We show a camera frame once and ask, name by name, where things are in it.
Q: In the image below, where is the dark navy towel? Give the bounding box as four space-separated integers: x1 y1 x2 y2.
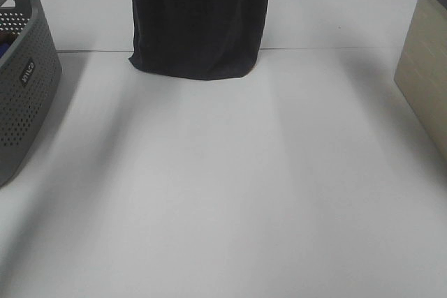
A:
129 0 268 80

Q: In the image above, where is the grey perforated plastic basket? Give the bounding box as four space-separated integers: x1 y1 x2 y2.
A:
1 0 62 184

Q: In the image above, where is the beige bin with grey rim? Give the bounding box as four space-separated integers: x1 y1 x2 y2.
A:
394 0 446 157

